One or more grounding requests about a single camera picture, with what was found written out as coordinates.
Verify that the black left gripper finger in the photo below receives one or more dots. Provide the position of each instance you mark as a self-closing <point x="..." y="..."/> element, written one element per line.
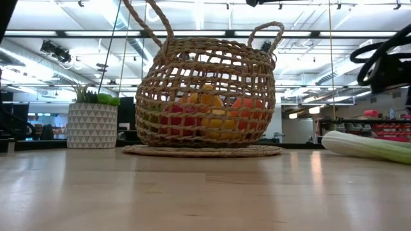
<point x="260" y="2"/>

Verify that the pale green celery bunch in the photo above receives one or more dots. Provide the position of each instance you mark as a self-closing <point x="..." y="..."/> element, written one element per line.
<point x="359" y="146"/>

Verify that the yellow bell pepper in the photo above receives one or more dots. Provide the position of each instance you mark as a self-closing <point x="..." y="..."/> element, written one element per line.
<point x="218" y="123"/>
<point x="210" y="99"/>

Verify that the green pear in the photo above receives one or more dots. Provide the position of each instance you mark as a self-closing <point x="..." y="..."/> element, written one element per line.
<point x="154" y="112"/>

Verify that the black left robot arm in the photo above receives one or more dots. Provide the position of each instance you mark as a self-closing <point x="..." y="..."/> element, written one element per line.
<point x="4" y="16"/>

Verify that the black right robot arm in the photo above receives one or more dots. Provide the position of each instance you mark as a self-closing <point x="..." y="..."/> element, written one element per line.
<point x="354" y="57"/>

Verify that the long ceiling light fixture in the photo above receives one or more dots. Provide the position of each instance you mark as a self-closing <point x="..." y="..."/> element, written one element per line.
<point x="231" y="33"/>

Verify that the shelving with red bins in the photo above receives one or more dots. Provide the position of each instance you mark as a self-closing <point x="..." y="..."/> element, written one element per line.
<point x="385" y="128"/>

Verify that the round woven placemat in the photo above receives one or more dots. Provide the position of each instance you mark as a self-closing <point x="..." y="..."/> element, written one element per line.
<point x="205" y="151"/>

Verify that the black cabinet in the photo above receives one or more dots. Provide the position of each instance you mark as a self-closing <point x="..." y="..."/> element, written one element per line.
<point x="126" y="112"/>

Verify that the succulent in white patterned pot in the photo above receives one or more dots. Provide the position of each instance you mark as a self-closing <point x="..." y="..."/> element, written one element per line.
<point x="91" y="125"/>

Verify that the black ceiling spotlight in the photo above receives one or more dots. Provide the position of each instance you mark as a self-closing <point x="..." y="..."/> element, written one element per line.
<point x="56" y="51"/>

